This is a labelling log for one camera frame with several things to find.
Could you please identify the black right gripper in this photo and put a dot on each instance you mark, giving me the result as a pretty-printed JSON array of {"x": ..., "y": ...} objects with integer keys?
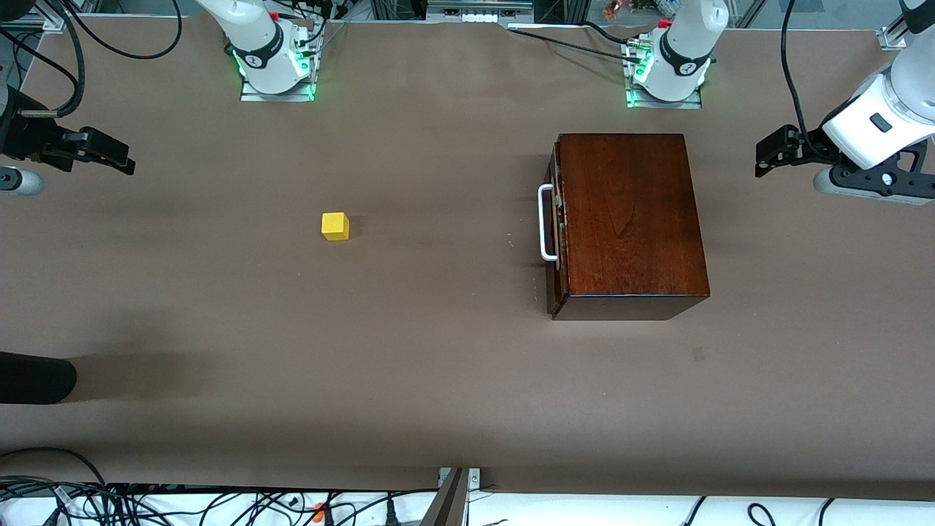
[{"x": 22, "y": 135}]

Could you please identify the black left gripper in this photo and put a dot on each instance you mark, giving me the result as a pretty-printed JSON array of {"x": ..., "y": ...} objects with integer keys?
[{"x": 809, "y": 146}]

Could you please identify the yellow block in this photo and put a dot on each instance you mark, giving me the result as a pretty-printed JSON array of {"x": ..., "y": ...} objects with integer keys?
[{"x": 334, "y": 228}]

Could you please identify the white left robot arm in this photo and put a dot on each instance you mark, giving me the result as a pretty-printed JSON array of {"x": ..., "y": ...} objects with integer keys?
[{"x": 876, "y": 124}]

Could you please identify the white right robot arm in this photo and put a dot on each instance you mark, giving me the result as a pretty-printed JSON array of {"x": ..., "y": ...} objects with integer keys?
[{"x": 256, "y": 44}]

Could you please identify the dark brown wooden cabinet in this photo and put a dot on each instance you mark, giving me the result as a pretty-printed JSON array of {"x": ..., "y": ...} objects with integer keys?
[{"x": 643, "y": 241}]

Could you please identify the black cylinder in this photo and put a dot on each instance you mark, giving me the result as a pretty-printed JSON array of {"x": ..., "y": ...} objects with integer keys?
[{"x": 33, "y": 378}]

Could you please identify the white power strip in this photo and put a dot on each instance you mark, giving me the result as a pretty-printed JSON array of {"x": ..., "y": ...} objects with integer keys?
[{"x": 478, "y": 16}]

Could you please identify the orange connector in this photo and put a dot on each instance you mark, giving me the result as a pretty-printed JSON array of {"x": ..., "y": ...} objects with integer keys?
[{"x": 319, "y": 511}]

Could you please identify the dark grey pole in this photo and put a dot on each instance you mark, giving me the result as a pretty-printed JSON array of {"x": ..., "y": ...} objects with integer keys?
[{"x": 447, "y": 508}]

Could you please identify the metal base plate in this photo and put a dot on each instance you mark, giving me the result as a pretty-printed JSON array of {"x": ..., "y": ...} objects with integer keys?
[
  {"x": 277, "y": 96},
  {"x": 661, "y": 104}
]

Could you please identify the small metal bracket plate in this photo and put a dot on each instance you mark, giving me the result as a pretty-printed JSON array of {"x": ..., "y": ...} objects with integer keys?
[{"x": 475, "y": 478}]

